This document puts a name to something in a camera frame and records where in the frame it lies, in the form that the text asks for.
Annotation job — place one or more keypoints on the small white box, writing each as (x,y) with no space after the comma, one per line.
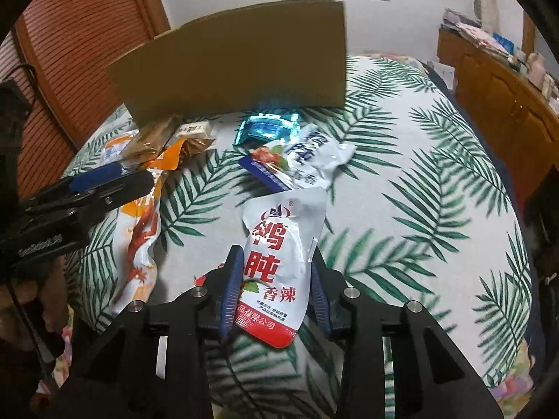
(445,76)

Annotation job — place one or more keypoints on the person's left hand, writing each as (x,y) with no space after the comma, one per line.
(52,288)

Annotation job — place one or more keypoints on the wooden slatted wardrobe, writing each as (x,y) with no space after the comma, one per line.
(78,30)

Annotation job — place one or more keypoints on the white blue snack packet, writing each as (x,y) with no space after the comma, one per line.
(314,152)

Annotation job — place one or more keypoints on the pale orange snack packet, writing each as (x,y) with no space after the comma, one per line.
(114,148)

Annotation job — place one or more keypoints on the teal foil snack packet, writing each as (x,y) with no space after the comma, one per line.
(262,128)

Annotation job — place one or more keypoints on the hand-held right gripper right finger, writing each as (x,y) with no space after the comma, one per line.
(318,301)

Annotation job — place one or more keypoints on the pile of folded cloths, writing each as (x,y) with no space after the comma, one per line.
(476,30)

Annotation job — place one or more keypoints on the large orange white snack packet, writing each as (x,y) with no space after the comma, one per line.
(135,244)

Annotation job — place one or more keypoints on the small white snack bar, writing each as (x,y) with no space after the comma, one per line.
(194,130)

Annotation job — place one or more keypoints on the white red snack packet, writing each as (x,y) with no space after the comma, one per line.
(279,244)

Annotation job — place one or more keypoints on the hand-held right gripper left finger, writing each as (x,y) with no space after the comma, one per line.
(231,288)

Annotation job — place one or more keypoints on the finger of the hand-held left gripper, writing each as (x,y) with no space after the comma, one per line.
(126,187)
(100,176)

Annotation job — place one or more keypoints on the brown cardboard box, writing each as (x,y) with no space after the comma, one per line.
(240,61)

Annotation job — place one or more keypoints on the wooden cabinet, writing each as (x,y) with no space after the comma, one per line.
(502,96)

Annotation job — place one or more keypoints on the dark bulky object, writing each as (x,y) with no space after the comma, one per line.
(543,235)

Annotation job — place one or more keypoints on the floral blanket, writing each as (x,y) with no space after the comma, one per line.
(515,390)

